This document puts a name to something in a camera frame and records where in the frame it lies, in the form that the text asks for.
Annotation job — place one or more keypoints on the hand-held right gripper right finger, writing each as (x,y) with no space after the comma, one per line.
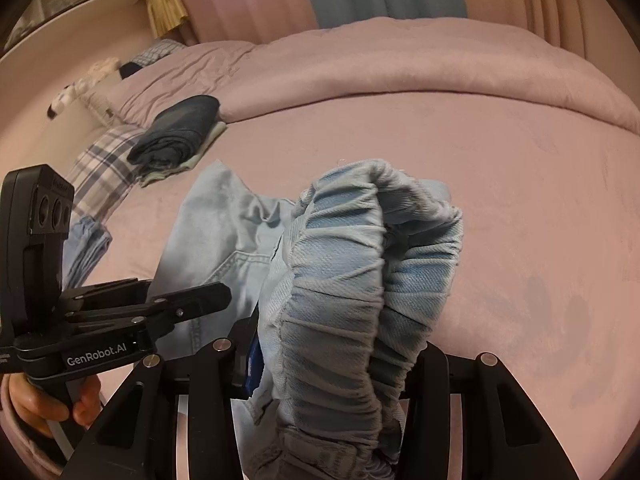
(430,385)

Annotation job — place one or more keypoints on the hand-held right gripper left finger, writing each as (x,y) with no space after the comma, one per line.
(254,365)

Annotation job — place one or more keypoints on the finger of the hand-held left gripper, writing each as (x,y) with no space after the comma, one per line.
(195,300)
(110,292)

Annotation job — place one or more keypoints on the light blue denim pants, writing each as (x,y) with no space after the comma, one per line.
(340,285)

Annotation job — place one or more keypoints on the person's left forearm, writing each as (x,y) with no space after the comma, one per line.
(25,445)

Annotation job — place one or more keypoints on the person's left hand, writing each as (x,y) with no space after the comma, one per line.
(35,402)

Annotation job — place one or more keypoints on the folded light blue shorts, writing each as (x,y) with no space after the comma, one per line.
(85,250)

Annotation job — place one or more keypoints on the plaid pillow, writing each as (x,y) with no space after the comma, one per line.
(105,170)

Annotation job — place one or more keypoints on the folded light green garment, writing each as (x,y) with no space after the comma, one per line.
(207,147)

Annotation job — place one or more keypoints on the folded dark blue jeans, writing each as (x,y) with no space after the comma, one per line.
(175,132)

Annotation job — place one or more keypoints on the bed with pink sheet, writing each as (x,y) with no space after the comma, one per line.
(500,220)

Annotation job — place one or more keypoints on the white plush toy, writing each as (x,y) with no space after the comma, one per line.
(92,77)

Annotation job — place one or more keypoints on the blue checked cloth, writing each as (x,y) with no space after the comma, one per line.
(157,52)

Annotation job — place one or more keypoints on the yellow fringed cloth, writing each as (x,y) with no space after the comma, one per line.
(165,7)

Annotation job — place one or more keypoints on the pink duvet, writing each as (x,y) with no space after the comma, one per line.
(400,65)

